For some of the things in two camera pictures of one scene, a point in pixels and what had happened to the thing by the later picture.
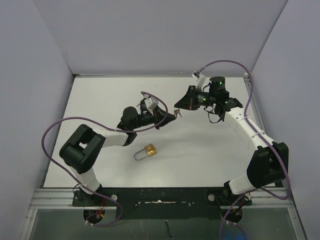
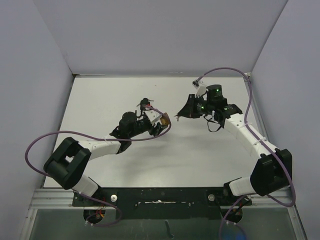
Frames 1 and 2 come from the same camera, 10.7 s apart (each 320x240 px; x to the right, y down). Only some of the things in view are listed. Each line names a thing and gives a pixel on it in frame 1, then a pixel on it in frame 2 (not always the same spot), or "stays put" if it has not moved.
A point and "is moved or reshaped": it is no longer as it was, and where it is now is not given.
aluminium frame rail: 262,198 stays put
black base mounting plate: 162,202 stays put
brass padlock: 150,149 is moved or reshaped
